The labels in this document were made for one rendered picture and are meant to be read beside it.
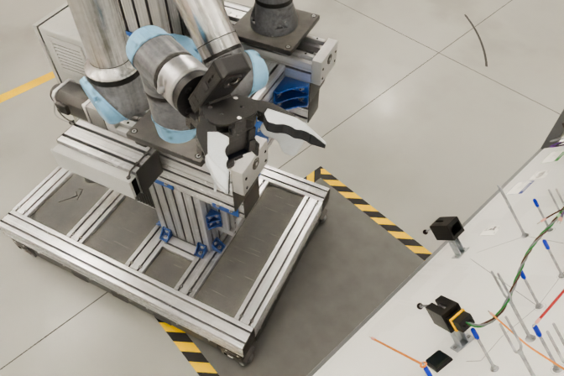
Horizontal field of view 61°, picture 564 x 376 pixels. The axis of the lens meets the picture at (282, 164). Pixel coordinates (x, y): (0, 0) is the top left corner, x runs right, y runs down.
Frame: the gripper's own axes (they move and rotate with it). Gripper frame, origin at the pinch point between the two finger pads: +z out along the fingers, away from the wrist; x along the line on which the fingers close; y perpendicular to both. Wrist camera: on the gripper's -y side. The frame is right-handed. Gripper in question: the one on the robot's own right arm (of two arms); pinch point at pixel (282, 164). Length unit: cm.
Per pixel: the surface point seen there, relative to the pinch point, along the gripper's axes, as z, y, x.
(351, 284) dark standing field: -32, 148, -87
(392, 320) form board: 9, 61, -35
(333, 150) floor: -99, 141, -136
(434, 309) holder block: 17, 40, -29
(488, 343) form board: 27, 41, -33
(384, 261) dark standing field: -31, 145, -107
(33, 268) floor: -130, 163, 24
